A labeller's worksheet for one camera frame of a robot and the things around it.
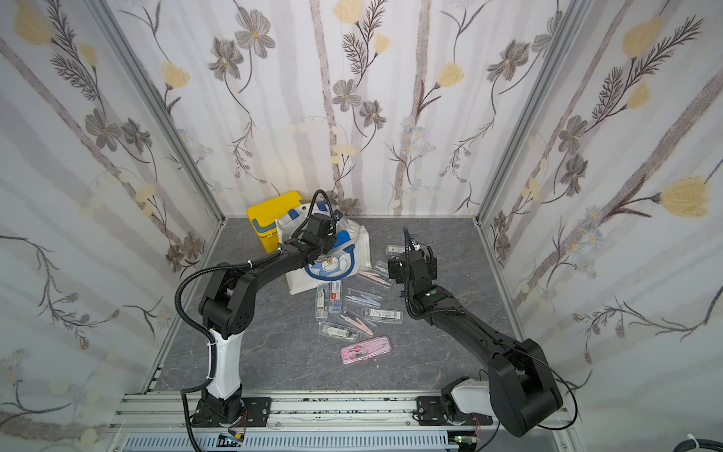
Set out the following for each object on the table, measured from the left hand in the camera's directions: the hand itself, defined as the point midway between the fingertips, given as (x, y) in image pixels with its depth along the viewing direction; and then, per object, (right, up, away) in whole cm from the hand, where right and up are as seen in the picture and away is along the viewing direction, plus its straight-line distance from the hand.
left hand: (326, 227), depth 99 cm
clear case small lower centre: (+6, -34, -11) cm, 36 cm away
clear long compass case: (+20, -30, -8) cm, 37 cm away
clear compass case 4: (0, -26, -6) cm, 26 cm away
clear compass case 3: (+14, -25, -3) cm, 28 cm away
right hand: (+29, -9, -15) cm, 34 cm away
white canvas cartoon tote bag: (+9, -10, -8) cm, 16 cm away
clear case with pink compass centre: (+14, -32, -9) cm, 36 cm away
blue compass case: (-11, +4, -3) cm, 12 cm away
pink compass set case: (+14, -39, -15) cm, 44 cm away
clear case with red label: (+4, -24, -3) cm, 25 cm away
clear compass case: (+26, -8, +9) cm, 28 cm away
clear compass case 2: (+20, -15, +5) cm, 26 cm away
